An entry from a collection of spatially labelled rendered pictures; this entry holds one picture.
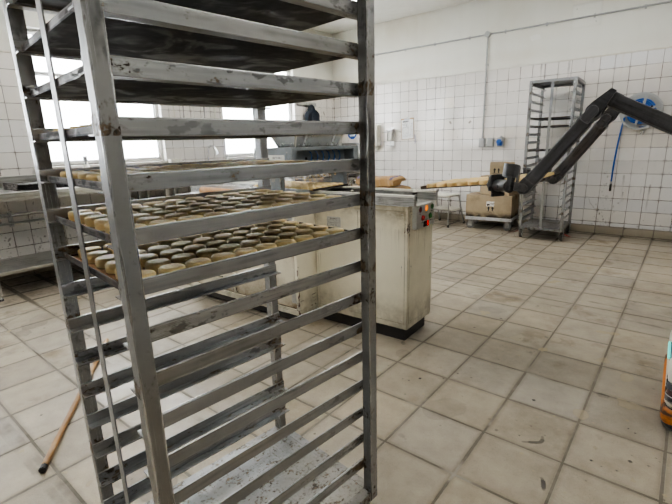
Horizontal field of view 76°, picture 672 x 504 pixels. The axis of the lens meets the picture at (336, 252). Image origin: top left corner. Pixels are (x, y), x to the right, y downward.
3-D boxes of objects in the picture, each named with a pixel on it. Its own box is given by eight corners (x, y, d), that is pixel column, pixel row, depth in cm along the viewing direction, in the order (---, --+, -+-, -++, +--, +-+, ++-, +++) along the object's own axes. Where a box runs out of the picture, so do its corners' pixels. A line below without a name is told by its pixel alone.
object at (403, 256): (317, 319, 302) (311, 191, 280) (345, 304, 329) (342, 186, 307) (406, 343, 261) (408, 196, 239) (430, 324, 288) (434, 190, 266)
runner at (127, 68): (357, 97, 109) (357, 85, 109) (365, 96, 108) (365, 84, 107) (78, 75, 66) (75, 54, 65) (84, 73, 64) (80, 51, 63)
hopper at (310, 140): (264, 148, 282) (263, 126, 279) (318, 146, 325) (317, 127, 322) (297, 147, 265) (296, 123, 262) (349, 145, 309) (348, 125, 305)
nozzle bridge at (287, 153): (257, 200, 285) (253, 148, 277) (324, 189, 341) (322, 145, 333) (294, 203, 266) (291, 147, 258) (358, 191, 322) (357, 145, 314)
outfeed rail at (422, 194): (223, 188, 379) (222, 180, 377) (226, 188, 381) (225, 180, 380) (436, 200, 262) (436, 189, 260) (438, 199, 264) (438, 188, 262)
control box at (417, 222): (411, 229, 248) (411, 205, 245) (429, 222, 267) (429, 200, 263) (417, 230, 246) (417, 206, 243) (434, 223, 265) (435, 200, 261)
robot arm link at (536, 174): (603, 109, 166) (603, 115, 175) (590, 101, 168) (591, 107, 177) (523, 197, 184) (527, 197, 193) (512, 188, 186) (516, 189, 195)
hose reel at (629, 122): (651, 191, 498) (666, 91, 471) (650, 193, 485) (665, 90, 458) (609, 190, 523) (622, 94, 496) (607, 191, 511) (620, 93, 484)
